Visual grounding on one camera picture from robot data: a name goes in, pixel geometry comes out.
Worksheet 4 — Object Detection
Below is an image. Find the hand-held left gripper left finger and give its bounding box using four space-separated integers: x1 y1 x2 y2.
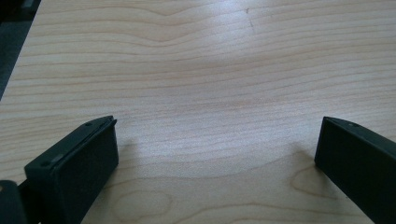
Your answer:
23 115 120 224

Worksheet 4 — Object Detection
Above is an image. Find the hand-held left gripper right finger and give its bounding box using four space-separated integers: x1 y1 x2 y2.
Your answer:
314 116 396 224

